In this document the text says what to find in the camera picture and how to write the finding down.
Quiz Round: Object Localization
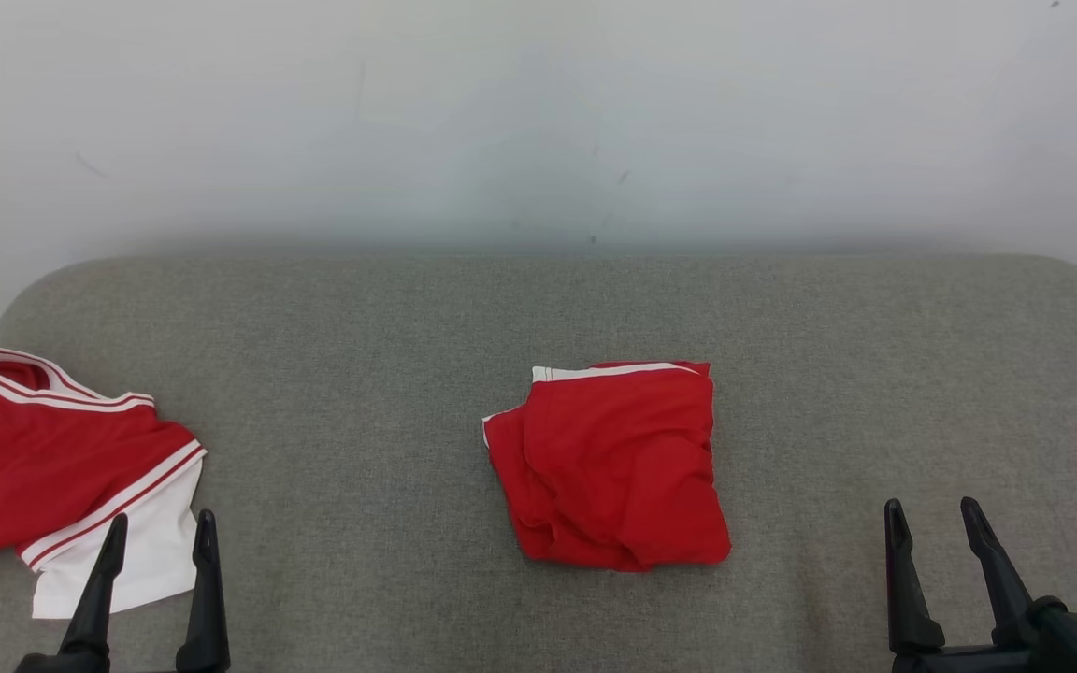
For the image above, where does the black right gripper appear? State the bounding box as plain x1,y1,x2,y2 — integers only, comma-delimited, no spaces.
883,495,1041,673

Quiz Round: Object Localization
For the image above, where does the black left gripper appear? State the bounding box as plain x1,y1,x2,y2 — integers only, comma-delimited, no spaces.
14,508,232,673

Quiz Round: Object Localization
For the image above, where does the red jersey with white panel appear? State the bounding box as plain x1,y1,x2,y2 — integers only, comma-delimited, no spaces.
0,347,208,621

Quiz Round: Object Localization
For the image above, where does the red garment with white trim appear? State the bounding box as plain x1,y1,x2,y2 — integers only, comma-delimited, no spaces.
481,359,734,574

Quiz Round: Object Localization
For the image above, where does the grey fabric sofa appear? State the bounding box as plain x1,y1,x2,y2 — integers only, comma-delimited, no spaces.
0,253,1077,673

